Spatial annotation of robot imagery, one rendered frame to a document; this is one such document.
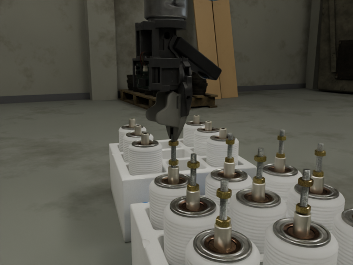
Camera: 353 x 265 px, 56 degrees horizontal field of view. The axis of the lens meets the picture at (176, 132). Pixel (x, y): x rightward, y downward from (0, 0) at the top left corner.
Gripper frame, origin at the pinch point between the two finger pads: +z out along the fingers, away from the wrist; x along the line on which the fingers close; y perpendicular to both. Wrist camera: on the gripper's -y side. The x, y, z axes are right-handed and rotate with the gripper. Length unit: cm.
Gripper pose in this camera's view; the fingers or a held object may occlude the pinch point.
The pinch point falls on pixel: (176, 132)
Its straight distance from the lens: 63.1
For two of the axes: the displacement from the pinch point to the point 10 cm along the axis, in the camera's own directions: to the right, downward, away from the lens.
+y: -8.6, 1.1, -5.0
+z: 0.0, 9.8, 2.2
